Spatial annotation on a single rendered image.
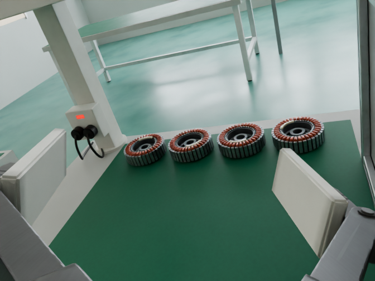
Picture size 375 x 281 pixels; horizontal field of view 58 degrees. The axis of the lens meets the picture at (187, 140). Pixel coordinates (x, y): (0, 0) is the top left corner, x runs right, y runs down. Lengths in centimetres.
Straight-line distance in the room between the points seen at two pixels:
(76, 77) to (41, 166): 79
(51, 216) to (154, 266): 34
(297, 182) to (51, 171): 13
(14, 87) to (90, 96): 485
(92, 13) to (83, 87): 670
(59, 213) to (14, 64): 511
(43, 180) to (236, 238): 46
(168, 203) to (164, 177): 10
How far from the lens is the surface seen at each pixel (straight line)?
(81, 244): 73
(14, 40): 602
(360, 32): 60
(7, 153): 137
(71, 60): 94
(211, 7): 308
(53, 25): 94
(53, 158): 19
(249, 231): 61
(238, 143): 77
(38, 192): 17
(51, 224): 84
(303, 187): 18
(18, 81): 587
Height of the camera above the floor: 118
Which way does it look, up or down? 28 degrees down
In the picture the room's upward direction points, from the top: 18 degrees counter-clockwise
